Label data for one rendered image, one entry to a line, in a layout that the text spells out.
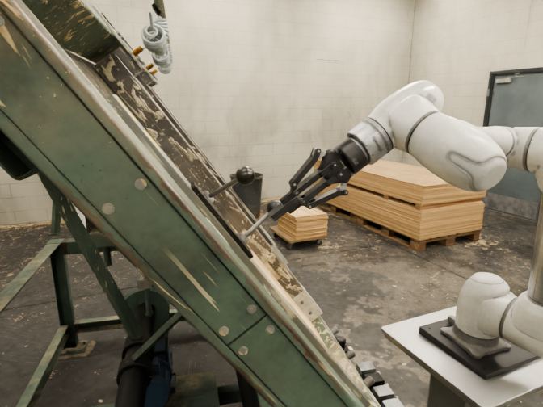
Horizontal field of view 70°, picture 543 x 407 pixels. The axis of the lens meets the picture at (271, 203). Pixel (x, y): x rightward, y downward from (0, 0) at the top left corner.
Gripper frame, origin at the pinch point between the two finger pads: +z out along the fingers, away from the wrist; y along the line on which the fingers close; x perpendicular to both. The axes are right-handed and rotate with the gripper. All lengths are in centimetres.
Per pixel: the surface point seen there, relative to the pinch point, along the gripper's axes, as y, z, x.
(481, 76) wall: 212, -412, 485
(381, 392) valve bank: 77, 9, 16
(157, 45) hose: -45, -1, 36
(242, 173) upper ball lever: -13.0, 2.9, -6.1
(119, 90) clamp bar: -42, 15, 40
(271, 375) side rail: 11.3, 19.2, -26.4
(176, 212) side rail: -18.8, 13.6, -26.5
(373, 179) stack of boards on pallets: 189, -139, 381
